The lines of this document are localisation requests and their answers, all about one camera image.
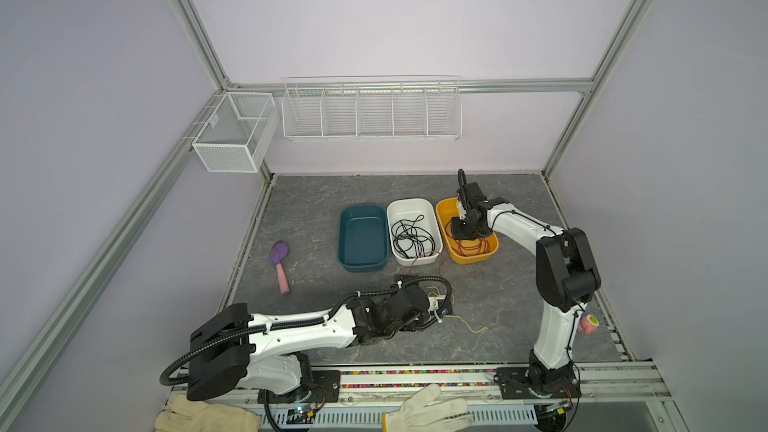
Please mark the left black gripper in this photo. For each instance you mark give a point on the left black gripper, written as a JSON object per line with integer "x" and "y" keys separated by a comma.
{"x": 405, "y": 278}

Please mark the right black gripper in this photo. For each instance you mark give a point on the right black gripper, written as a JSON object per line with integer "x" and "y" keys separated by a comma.
{"x": 457, "y": 233}

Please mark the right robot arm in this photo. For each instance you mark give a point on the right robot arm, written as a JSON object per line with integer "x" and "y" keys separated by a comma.
{"x": 566, "y": 278}

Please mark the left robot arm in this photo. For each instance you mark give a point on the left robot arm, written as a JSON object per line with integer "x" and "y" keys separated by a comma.
{"x": 268, "y": 352}

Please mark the yellow plastic bin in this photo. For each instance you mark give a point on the yellow plastic bin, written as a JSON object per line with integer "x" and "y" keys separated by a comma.
{"x": 463, "y": 252}

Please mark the white plastic bin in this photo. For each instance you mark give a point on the white plastic bin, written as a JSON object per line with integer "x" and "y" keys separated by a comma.
{"x": 415, "y": 235}

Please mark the teal plastic bin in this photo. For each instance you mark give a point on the teal plastic bin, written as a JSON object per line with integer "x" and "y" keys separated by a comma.
{"x": 364, "y": 244}

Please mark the white work glove centre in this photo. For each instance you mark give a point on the white work glove centre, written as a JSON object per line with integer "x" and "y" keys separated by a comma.
{"x": 426, "y": 411}

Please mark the white work glove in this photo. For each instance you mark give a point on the white work glove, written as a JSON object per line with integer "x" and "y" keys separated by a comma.
{"x": 198, "y": 416}
{"x": 426, "y": 411}

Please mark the purple pink hairbrush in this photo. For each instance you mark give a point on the purple pink hairbrush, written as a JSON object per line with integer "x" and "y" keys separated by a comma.
{"x": 278, "y": 253}

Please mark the white work glove left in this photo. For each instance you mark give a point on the white work glove left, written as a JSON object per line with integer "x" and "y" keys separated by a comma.
{"x": 198, "y": 416}

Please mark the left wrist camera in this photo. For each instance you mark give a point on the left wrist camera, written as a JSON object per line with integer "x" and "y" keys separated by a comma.
{"x": 439, "y": 305}

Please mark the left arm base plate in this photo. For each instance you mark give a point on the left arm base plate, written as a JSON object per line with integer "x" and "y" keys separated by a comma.
{"x": 322, "y": 386}

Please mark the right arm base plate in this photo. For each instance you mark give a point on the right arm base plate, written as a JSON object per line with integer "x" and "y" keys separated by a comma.
{"x": 535, "y": 382}

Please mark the long white wire basket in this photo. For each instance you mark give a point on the long white wire basket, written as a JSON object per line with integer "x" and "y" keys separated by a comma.
{"x": 372, "y": 108}

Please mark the white wire mesh box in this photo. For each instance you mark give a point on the white wire mesh box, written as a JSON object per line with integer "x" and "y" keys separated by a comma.
{"x": 237, "y": 133}

